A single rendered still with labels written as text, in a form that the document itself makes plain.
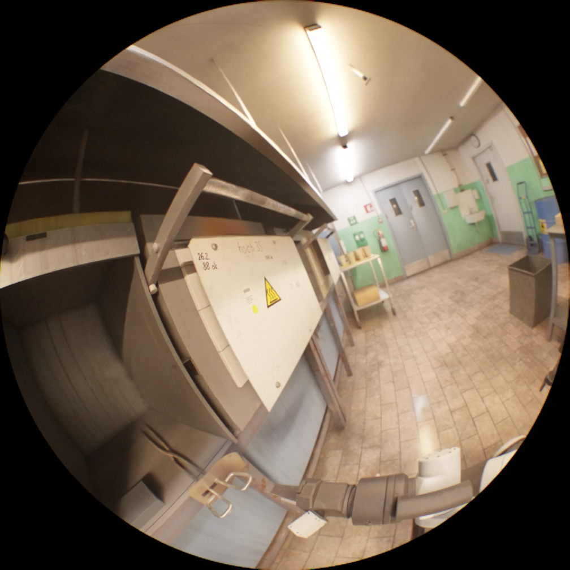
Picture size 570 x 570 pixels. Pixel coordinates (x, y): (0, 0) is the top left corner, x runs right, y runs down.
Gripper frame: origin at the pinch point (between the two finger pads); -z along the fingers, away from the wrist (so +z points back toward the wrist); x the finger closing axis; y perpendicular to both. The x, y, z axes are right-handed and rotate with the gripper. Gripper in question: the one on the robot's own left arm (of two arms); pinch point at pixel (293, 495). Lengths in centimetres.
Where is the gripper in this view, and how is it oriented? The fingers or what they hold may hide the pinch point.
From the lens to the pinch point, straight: 39.3
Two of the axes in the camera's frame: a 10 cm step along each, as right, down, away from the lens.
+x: -3.7, -9.2, -0.9
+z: 8.6, -3.1, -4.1
